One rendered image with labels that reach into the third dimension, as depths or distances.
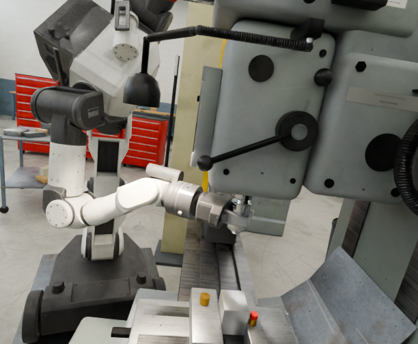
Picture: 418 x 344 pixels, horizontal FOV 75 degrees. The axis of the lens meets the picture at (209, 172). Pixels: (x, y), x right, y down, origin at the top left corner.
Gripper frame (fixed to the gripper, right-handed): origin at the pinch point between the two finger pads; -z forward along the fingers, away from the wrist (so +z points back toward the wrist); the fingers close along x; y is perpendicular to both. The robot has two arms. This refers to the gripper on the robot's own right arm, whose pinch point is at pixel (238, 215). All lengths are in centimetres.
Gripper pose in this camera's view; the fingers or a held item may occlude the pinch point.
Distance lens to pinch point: 65.7
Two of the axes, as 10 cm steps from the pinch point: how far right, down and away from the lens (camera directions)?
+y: -1.5, 9.5, 2.6
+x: 3.4, -1.9, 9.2
